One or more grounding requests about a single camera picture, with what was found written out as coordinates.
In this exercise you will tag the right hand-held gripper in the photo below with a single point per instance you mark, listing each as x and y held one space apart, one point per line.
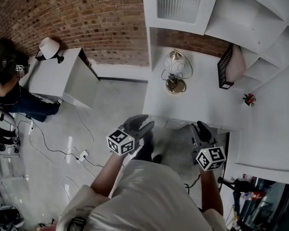
210 157

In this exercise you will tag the black fabric bundle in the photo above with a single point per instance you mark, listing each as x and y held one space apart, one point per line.
238 184

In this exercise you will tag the pink book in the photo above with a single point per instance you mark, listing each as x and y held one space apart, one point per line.
237 62

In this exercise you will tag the black skirting strip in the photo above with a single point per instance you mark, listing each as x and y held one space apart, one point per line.
122 79

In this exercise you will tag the person's right leg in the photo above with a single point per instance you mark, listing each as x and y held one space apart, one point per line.
157 158

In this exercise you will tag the white low rack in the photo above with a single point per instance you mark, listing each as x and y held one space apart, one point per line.
4 167

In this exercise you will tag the person's right forearm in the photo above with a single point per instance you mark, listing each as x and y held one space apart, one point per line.
210 191

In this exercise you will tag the small black box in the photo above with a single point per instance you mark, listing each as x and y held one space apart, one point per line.
39 56

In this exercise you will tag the white power strip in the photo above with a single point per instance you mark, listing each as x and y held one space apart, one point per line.
83 156
31 129

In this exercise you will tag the person's white shirt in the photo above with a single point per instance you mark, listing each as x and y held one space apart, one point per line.
147 196

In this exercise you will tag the white hutch shelf unit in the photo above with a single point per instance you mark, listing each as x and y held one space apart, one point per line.
243 16

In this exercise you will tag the dark grey board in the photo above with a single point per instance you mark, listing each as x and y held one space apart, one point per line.
0 52

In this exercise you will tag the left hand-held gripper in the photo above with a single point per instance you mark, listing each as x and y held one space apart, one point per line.
120 142

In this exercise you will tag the white padded pole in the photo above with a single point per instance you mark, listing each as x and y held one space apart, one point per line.
4 117

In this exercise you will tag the white desk with drawers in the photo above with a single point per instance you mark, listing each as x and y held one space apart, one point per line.
202 105

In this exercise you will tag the person's left leg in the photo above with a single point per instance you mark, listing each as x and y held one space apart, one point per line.
145 148

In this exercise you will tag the black mesh file holder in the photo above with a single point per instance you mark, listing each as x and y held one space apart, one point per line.
222 68

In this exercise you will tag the small potted flower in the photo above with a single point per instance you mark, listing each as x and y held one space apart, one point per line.
249 99

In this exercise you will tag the black glass cabinet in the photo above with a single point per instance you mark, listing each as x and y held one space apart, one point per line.
274 206

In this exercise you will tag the red white packet bundle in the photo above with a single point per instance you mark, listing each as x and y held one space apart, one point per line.
251 196

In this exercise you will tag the white plastic bottle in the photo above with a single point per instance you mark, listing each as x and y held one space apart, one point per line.
246 176

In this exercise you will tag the black chest device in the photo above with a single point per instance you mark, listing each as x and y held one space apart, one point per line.
77 224

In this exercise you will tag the person's left forearm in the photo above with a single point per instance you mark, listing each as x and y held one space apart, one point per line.
108 172

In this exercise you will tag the white side table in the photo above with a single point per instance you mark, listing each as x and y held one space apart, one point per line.
55 76

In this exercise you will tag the dark equipment pile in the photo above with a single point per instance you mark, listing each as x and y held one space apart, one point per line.
4 218

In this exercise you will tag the white shade table lamp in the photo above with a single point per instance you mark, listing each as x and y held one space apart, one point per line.
48 46

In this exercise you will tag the person's leg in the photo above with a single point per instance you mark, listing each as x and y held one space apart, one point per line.
157 158
145 148

